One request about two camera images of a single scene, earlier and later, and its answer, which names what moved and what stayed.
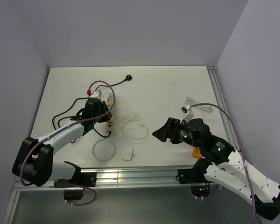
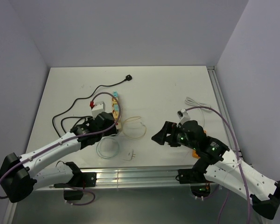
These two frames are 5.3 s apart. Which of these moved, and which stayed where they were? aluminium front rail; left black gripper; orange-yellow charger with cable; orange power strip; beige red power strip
Moved: beige red power strip; orange-yellow charger with cable; left black gripper
Stayed: orange power strip; aluminium front rail
